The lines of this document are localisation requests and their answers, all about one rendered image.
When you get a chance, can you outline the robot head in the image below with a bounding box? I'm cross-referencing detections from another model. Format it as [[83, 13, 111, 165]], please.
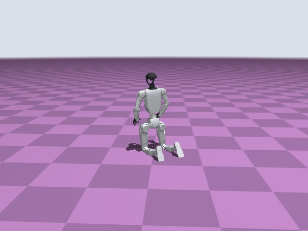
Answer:
[[145, 73, 157, 90]]

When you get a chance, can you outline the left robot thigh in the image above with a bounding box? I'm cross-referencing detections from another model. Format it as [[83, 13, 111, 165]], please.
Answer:
[[140, 122, 150, 150]]

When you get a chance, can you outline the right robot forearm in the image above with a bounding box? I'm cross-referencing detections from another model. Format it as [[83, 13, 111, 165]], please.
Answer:
[[158, 106, 167, 117]]

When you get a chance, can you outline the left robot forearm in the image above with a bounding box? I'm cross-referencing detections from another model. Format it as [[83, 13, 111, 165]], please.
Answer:
[[133, 111, 139, 121]]

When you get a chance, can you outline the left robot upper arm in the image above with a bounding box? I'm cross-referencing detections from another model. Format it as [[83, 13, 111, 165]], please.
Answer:
[[134, 90, 146, 112]]

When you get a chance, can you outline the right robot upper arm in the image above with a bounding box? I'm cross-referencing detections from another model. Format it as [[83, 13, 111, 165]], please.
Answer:
[[160, 88, 169, 108]]

